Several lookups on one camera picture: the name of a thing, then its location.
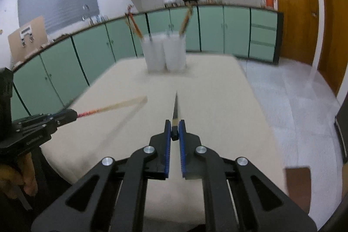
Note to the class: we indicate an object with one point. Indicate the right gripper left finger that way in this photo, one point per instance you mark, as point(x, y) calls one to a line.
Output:
point(111, 196)

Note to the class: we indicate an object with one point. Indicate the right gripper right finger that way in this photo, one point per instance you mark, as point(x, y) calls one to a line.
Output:
point(237, 195)

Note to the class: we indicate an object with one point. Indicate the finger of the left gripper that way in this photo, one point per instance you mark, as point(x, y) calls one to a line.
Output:
point(58, 119)

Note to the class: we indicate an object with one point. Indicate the black chopstick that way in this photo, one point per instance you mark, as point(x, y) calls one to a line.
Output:
point(175, 121)

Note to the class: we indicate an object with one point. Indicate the red handled chopstick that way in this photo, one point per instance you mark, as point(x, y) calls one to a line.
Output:
point(123, 104)

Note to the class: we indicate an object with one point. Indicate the plain wooden chopstick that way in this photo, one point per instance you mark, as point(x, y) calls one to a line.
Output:
point(187, 20)
point(127, 22)

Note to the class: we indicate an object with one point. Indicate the red patterned chopstick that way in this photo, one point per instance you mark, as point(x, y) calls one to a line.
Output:
point(134, 26)

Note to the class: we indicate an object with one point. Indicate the orange red chopstick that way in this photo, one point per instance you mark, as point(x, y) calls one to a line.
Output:
point(185, 21)

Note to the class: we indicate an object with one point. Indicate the chrome kitchen faucet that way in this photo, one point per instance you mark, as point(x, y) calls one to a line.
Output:
point(87, 14)

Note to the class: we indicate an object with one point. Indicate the person's left hand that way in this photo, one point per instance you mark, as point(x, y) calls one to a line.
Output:
point(24, 176)

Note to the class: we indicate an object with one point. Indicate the green lower cabinets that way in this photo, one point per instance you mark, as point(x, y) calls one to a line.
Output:
point(61, 71)

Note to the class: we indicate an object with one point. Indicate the brown wooden stool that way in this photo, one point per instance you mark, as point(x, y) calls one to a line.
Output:
point(298, 181)

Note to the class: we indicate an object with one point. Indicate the brown board with scale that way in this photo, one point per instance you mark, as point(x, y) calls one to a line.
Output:
point(27, 40)

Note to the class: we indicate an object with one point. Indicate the black glass cabinet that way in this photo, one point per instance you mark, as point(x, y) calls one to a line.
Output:
point(341, 127)

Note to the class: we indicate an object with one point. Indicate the white utensil holder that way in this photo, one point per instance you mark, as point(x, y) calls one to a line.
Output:
point(164, 51)

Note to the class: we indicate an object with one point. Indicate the right wooden door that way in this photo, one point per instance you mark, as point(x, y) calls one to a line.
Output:
point(333, 58)

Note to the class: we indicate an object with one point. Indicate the wooden door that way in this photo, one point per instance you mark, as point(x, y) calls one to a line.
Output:
point(300, 29)
point(333, 58)

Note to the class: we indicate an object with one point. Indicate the left wooden door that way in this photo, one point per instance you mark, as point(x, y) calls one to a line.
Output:
point(300, 29)

